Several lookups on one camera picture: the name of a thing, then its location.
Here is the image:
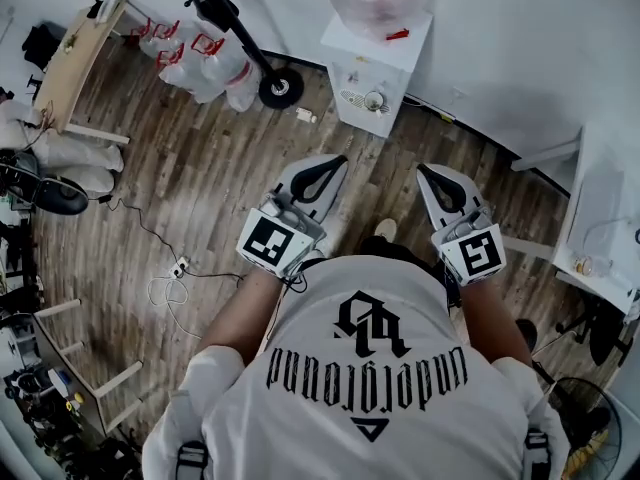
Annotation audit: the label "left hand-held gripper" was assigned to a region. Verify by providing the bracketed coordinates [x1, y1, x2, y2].
[235, 154, 350, 280]

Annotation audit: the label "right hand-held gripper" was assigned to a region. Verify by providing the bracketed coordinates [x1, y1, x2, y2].
[416, 162, 508, 288]

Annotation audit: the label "clear glass cup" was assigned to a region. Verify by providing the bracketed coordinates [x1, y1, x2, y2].
[572, 254, 613, 277]

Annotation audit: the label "person's right forearm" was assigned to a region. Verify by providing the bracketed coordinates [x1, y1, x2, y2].
[457, 281, 532, 369]

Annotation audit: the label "person's left forearm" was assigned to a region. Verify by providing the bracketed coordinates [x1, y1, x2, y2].
[198, 266, 287, 355]

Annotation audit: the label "person's beige shoe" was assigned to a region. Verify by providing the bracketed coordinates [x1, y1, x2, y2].
[373, 217, 399, 242]

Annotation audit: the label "person's black trousers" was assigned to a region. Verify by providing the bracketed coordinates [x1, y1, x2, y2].
[358, 235, 461, 309]

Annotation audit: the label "white water dispenser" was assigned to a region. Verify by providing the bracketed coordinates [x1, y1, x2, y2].
[319, 11, 434, 139]

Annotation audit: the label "white desk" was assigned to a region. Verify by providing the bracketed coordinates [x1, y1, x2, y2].
[551, 121, 640, 315]

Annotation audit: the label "black electric scooter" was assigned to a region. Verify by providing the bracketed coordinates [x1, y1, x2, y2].
[172, 0, 306, 111]

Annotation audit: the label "black office chair base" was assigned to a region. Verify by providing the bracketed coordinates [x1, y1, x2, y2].
[553, 285, 635, 369]

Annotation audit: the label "person's white printed t-shirt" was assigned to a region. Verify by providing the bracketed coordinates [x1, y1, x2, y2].
[141, 254, 572, 480]

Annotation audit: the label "white sack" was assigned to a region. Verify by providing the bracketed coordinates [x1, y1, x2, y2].
[0, 99, 125, 195]

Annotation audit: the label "black round stool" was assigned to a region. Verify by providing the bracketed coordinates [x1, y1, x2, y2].
[36, 176, 90, 217]

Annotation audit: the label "light wooden table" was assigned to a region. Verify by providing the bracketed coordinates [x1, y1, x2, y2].
[31, 0, 132, 146]

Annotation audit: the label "black floor fan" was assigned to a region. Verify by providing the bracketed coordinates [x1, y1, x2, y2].
[546, 376, 624, 480]

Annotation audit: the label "black bag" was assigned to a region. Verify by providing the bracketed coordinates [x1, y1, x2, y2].
[21, 22, 67, 71]

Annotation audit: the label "wooden workbench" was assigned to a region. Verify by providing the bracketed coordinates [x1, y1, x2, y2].
[30, 297, 147, 437]

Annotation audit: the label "clear jug with red handle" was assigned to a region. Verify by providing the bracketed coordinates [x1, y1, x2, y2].
[157, 42, 221, 100]
[223, 60, 264, 114]
[130, 19, 181, 60]
[189, 31, 246, 94]

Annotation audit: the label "black cable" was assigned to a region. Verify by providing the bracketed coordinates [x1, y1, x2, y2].
[101, 196, 246, 283]

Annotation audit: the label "white cable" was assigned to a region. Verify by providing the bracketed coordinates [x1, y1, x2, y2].
[146, 273, 202, 340]

